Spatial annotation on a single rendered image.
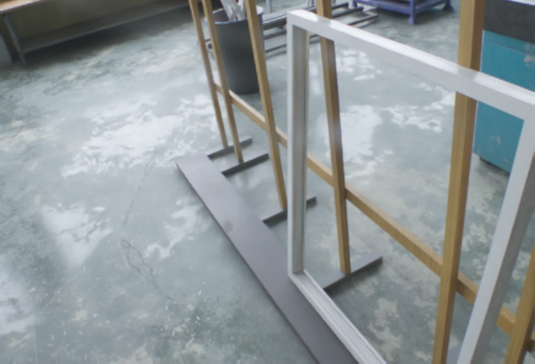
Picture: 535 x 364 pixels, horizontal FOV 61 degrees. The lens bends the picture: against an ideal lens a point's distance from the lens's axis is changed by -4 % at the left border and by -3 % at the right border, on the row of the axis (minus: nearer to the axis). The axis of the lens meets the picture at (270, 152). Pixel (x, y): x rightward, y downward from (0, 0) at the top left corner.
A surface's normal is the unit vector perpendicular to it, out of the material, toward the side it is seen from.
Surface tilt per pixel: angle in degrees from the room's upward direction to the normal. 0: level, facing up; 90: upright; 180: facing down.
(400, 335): 0
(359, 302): 0
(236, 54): 94
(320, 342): 0
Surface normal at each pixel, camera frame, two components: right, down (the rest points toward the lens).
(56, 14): 0.47, 0.41
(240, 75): -0.07, 0.60
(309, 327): -0.15, -0.84
